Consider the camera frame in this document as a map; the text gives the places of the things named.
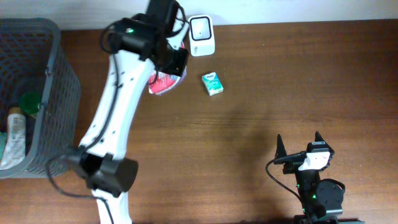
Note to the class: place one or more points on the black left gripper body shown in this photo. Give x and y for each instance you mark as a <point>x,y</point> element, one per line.
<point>170,58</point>

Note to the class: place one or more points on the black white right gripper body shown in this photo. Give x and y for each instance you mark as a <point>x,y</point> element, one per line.
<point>292,167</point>

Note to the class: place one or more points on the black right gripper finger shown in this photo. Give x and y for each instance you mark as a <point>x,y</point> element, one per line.
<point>318,137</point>
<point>280,149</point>

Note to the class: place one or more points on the red purple tissue pack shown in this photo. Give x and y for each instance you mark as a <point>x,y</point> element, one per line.
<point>160,83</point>

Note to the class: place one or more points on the green kleenex tissue pack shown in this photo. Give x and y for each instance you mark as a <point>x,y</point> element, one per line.
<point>212,83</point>

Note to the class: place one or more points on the green lid jar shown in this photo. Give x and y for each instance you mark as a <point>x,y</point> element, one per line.
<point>30,102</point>

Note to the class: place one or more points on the white cream tube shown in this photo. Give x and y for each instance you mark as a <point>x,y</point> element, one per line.
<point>14,152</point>

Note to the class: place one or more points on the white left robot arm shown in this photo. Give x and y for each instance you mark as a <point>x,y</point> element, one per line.
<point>139,47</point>

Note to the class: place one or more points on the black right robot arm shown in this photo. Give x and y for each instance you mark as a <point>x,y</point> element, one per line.
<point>321,199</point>

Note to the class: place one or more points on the white barcode scanner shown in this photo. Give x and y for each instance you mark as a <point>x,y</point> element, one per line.
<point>201,35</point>

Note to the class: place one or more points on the grey plastic mesh basket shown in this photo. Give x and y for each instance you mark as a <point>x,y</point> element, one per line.
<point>32,60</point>

